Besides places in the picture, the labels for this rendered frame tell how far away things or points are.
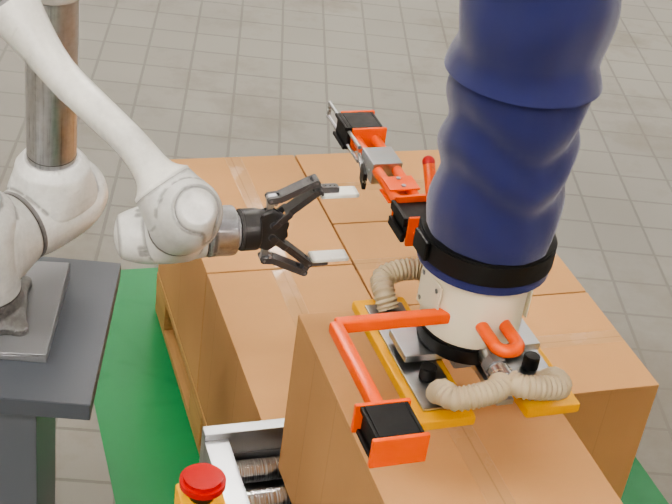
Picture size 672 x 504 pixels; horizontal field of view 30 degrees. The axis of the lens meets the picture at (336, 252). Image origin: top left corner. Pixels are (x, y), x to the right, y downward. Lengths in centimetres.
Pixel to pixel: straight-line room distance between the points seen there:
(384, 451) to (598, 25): 66
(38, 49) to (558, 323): 163
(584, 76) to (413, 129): 347
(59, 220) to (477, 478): 102
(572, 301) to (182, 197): 164
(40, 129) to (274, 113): 282
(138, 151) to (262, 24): 412
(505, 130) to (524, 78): 9
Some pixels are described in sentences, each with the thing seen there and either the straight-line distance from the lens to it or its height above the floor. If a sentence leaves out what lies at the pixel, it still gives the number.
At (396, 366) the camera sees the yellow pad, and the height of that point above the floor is 108.
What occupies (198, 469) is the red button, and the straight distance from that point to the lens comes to 192.
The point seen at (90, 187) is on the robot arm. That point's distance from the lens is 263.
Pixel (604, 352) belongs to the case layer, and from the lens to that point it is 321.
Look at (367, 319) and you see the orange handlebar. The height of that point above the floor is 120.
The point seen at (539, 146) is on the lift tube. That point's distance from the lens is 186.
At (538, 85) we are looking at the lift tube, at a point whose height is 163.
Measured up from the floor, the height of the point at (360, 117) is 121.
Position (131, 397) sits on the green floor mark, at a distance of 367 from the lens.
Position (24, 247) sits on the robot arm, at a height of 95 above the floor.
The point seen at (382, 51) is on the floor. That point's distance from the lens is 599.
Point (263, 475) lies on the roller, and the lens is 267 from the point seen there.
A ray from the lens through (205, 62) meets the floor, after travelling 565.
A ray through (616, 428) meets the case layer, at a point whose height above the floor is 42.
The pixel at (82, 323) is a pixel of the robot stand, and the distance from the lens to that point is 268.
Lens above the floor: 235
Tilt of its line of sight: 32 degrees down
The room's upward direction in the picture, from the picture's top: 8 degrees clockwise
